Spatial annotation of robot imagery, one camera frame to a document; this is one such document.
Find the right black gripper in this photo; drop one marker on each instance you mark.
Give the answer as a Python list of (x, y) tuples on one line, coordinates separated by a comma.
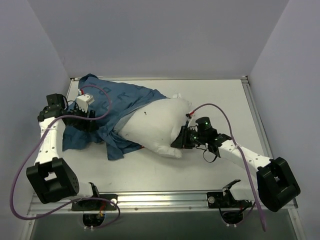
[(186, 137)]

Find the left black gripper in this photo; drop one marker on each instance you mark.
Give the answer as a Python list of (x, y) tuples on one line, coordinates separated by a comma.
[(83, 119)]

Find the white pillow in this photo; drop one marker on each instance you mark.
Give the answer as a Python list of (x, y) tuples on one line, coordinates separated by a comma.
[(156, 125)]

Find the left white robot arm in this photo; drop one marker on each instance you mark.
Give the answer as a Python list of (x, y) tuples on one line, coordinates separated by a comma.
[(51, 177)]

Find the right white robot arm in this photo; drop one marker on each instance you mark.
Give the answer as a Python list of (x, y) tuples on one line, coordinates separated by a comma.
[(275, 184)]

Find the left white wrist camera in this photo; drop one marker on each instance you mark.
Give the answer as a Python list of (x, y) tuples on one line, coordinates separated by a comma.
[(83, 101)]

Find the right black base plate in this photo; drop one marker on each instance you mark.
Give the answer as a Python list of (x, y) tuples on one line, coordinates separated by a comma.
[(219, 199)]

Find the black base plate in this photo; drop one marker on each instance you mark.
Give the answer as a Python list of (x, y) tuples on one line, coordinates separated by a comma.
[(219, 199), (96, 205)]

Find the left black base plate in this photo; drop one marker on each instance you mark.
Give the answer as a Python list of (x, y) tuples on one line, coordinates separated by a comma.
[(96, 205)]

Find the aluminium right side rail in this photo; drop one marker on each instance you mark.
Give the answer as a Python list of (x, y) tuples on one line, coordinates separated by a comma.
[(253, 139)]

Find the aluminium rail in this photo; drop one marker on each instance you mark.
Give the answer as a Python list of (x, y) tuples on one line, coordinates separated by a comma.
[(129, 202), (253, 139)]

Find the aluminium front rail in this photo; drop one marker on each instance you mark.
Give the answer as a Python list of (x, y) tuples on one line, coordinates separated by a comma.
[(129, 202)]

